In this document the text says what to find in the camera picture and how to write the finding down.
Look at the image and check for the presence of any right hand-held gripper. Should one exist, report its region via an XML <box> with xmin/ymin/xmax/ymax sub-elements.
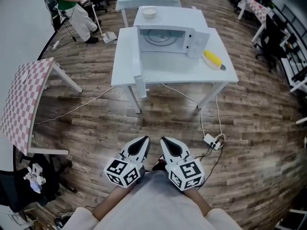
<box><xmin>160</xmin><ymin>137</ymin><xmax>206</xmax><ymax>191</ymax></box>

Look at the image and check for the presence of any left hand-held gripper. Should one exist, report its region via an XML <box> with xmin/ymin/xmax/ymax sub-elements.
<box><xmin>103</xmin><ymin>136</ymin><xmax>151</xmax><ymax>189</ymax></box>

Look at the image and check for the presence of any white microwave door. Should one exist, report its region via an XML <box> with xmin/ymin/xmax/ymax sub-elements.
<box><xmin>131</xmin><ymin>25</ymin><xmax>147</xmax><ymax>99</ymax></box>

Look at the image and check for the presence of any person's left forearm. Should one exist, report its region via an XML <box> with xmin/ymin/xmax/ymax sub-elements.
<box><xmin>92</xmin><ymin>185</ymin><xmax>132</xmax><ymax>221</ymax></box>

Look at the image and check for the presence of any person's right forearm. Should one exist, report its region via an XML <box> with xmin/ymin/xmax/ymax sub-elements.
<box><xmin>183</xmin><ymin>188</ymin><xmax>212</xmax><ymax>217</ymax></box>

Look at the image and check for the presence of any glass microwave turntable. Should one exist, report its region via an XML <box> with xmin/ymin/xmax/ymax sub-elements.
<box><xmin>146</xmin><ymin>29</ymin><xmax>178</xmax><ymax>48</ymax></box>

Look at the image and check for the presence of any white microwave oven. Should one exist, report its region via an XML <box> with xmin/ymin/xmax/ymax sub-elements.
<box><xmin>133</xmin><ymin>5</ymin><xmax>211</xmax><ymax>59</ymax></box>

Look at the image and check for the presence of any person's right shoe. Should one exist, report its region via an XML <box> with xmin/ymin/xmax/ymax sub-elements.
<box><xmin>152</xmin><ymin>154</ymin><xmax>168</xmax><ymax>173</ymax></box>

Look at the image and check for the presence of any person's light shirt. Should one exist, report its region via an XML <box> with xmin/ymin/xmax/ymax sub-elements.
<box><xmin>61</xmin><ymin>170</ymin><xmax>243</xmax><ymax>230</ymax></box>

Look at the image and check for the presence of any white plate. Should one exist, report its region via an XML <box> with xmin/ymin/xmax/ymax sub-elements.
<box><xmin>202</xmin><ymin>50</ymin><xmax>223</xmax><ymax>70</ymax></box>

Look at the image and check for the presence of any yellow corn cob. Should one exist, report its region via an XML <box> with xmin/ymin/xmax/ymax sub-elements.
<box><xmin>203</xmin><ymin>50</ymin><xmax>223</xmax><ymax>67</ymax></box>

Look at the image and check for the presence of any white gripper device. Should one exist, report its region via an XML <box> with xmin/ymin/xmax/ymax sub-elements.
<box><xmin>23</xmin><ymin>163</ymin><xmax>47</xmax><ymax>194</ymax></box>

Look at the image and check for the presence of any pink checkered table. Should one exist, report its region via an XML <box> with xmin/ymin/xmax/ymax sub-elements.
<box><xmin>0</xmin><ymin>57</ymin><xmax>83</xmax><ymax>156</ymax></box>

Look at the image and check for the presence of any white metal rack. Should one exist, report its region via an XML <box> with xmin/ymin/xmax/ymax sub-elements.
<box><xmin>279</xmin><ymin>56</ymin><xmax>307</xmax><ymax>93</ymax></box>

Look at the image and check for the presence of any white round bowl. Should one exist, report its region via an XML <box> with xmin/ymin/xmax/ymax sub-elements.
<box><xmin>141</xmin><ymin>6</ymin><xmax>158</xmax><ymax>19</ymax></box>

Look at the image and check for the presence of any table with red checkered cloth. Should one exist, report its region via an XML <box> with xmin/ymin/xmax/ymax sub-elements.
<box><xmin>236</xmin><ymin>0</ymin><xmax>271</xmax><ymax>21</ymax></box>

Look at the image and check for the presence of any black cable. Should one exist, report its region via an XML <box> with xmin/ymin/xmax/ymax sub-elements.
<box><xmin>193</xmin><ymin>138</ymin><xmax>226</xmax><ymax>189</ymax></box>

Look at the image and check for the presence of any white power cable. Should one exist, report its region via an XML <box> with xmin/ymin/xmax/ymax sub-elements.
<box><xmin>212</xmin><ymin>81</ymin><xmax>226</xmax><ymax>141</ymax></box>
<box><xmin>161</xmin><ymin>82</ymin><xmax>207</xmax><ymax>138</ymax></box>
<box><xmin>33</xmin><ymin>86</ymin><xmax>116</xmax><ymax>126</ymax></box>

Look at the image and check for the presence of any white long-handled dustpan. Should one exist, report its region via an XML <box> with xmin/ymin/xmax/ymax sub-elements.
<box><xmin>92</xmin><ymin>4</ymin><xmax>118</xmax><ymax>45</ymax></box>

